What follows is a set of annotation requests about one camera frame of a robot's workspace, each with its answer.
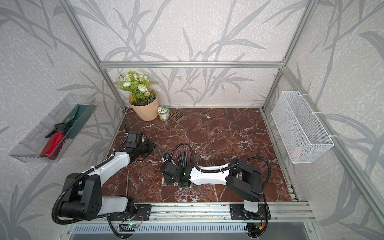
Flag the green pencil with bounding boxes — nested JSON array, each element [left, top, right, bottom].
[[126, 171, 130, 196]]

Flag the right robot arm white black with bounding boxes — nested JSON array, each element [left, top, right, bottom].
[[160, 159, 262, 214]]

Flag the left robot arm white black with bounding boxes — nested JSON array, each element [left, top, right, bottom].
[[51, 126, 156, 225]]

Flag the terracotta flower pot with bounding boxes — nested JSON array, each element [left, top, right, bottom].
[[129, 96, 159, 122]]

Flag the small tin can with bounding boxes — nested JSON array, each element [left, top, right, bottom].
[[158, 106, 170, 122]]

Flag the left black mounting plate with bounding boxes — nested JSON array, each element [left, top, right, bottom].
[[132, 204, 152, 221]]

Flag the black mounting plate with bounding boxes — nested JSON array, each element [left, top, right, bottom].
[[132, 204, 152, 221], [230, 204, 272, 221]]

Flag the brown drain grate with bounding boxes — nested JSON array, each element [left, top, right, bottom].
[[170, 110, 185, 124]]

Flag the green plant white flowers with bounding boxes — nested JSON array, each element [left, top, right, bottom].
[[115, 71, 157, 107]]

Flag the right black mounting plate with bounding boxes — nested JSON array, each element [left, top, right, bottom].
[[230, 204, 272, 221]]

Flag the green circuit board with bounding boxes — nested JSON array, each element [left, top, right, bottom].
[[119, 221, 142, 232]]

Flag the red spray bottle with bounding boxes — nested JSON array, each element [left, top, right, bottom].
[[40, 123, 72, 161]]

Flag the pink object in basket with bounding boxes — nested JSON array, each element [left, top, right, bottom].
[[291, 147, 304, 161]]

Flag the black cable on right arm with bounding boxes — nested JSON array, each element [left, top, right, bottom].
[[169, 142, 272, 193]]

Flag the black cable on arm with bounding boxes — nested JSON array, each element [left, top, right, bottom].
[[169, 142, 272, 193], [50, 154, 116, 226]]

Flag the clear plastic wall tray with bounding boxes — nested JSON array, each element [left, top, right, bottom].
[[9, 94, 98, 163]]

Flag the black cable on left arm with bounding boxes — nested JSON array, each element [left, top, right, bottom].
[[50, 154, 116, 226]]

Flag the white wire mesh basket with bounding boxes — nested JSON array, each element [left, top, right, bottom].
[[272, 91, 334, 164]]

